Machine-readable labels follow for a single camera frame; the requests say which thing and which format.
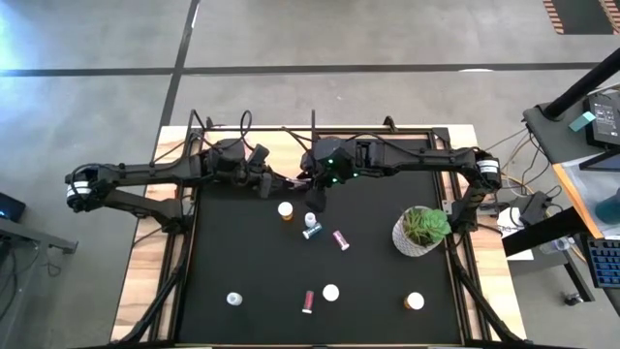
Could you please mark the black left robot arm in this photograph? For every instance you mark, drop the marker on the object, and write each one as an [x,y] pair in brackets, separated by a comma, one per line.
[145,169]

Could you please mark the black power adapter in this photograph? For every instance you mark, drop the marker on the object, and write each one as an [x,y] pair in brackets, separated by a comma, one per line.
[603,118]

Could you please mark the black monitor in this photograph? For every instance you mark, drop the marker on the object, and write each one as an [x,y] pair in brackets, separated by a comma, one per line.
[9,208]

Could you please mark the white geometric pot green plant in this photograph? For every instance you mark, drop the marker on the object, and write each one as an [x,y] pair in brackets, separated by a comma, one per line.
[409,244]

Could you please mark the light wooden shelf black posts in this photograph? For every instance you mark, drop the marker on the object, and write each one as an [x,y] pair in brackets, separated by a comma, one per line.
[283,160]

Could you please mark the blue medicine bottle white cap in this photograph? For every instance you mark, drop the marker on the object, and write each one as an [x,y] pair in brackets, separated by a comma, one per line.
[312,231]

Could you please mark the black backlit keyboard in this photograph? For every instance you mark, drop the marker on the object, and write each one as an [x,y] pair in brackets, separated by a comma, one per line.
[605,262]

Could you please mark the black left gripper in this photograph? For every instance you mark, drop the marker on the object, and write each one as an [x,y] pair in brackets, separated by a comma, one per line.
[227,162]

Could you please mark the pink medicine bottle white cap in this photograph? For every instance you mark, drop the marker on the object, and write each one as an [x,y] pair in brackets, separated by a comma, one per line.
[340,240]

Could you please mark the black table mat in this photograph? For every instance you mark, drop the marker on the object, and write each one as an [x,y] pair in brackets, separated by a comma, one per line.
[252,271]

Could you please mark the clear sheet orange edge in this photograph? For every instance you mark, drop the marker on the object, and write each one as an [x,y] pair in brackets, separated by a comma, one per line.
[581,189]

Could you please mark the black desk caster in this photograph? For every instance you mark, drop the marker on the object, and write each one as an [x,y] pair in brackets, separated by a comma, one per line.
[572,298]

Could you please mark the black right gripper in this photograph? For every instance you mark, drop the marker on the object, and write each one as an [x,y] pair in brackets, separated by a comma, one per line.
[334,160]

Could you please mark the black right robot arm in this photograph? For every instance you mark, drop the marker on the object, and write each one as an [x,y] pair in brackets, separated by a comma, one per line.
[421,157]

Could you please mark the black power brick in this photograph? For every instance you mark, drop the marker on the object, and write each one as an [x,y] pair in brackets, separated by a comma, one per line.
[533,206]

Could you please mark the orange medicine bottle white cap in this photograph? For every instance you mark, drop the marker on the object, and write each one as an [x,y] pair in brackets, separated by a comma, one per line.
[415,300]
[331,292]
[285,209]

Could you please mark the white paper sheet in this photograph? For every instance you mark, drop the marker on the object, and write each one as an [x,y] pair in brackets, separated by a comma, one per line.
[508,225]

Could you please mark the dark grey desk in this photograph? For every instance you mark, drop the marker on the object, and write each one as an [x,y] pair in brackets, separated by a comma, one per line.
[552,140]

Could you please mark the black orange striped floor mat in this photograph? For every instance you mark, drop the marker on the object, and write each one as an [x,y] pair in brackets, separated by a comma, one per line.
[581,17]

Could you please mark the clear plastic water bottle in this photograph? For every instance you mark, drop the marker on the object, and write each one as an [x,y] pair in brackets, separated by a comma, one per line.
[557,244]

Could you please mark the black pole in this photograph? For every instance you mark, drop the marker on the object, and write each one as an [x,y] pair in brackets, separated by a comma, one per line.
[581,87]

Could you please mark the dark teal cup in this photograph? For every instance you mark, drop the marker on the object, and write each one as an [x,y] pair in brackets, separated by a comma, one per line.
[609,207]

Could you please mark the grey desk leg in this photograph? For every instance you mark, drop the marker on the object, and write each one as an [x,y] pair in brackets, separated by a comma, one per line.
[34,237]

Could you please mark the teal small box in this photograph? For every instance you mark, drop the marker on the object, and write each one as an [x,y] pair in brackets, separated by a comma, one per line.
[581,121]

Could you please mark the black clamp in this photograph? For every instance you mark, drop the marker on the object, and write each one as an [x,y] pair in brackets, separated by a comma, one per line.
[388,123]

